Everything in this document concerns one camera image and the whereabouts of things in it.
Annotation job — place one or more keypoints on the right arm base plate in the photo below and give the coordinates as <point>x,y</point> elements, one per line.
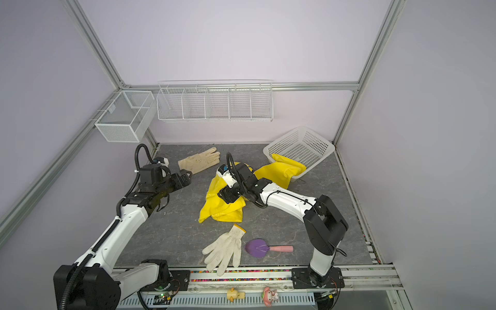
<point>307,278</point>

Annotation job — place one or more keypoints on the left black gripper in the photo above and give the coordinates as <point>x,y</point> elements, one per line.
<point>186,180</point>

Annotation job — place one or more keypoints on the white plastic laundry basket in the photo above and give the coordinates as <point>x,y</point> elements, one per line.
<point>302,145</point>

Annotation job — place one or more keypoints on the white wire wall shelf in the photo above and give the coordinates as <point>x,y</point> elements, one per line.
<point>215,100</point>

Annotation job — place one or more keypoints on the aluminium frame rail front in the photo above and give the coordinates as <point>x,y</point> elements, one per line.
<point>254,279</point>

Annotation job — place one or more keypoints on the yellow duck figurine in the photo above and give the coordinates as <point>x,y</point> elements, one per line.
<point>234,294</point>

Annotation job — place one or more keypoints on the white knit work glove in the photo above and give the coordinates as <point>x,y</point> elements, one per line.
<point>224,250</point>

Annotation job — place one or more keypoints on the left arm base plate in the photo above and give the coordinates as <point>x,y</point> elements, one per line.
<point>178,281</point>

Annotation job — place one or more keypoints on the beige fabric glove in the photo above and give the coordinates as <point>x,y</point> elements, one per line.
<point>200,161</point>

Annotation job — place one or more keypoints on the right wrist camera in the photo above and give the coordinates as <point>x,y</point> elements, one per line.
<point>224,173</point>

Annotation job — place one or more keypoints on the purple pink toy shovel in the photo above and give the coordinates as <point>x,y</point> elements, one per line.
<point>259,248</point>

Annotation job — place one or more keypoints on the pink white doll figurine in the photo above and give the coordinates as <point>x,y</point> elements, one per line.
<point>269,296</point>

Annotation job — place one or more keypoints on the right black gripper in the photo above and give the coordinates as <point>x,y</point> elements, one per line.
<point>225,194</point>

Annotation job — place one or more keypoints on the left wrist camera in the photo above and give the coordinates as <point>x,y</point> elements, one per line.
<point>161,160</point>

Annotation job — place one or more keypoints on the yellow trousers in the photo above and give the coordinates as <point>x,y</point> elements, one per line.
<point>224,204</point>

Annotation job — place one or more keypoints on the white mesh wall box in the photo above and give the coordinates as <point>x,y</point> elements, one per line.
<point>128,116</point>

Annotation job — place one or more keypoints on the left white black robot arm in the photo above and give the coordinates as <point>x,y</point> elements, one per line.
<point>89,283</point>

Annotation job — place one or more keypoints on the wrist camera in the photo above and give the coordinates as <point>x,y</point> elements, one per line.
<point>224,173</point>
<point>161,160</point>

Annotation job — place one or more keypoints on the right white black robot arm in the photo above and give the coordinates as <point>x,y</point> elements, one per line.
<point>324,223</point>

